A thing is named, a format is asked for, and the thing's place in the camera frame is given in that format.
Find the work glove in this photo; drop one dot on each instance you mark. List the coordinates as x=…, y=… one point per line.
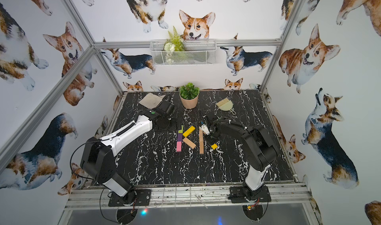
x=151, y=100

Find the pink block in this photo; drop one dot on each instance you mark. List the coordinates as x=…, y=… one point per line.
x=178, y=146

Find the fern and white flower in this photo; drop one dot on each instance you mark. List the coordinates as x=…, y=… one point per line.
x=174, y=43

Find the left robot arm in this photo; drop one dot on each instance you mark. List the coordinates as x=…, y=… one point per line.
x=98, y=158

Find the green block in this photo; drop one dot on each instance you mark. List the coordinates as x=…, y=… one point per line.
x=181, y=129

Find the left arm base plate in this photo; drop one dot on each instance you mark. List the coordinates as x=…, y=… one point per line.
x=138, y=197

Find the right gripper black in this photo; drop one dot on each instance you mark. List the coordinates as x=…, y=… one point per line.
x=211, y=140

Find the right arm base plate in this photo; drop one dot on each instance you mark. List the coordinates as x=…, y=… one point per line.
x=245, y=195

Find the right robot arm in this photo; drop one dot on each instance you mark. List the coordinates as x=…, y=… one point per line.
x=258, y=147

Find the potted green plant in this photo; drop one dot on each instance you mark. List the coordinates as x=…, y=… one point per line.
x=189, y=95

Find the white wire basket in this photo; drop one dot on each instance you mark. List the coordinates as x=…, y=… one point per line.
x=188, y=52

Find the short yellow block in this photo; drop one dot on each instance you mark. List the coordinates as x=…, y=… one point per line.
x=189, y=131

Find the small brush with dustpan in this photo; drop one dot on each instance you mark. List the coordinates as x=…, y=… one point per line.
x=226, y=105

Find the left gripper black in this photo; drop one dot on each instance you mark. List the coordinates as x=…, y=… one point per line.
x=166, y=108

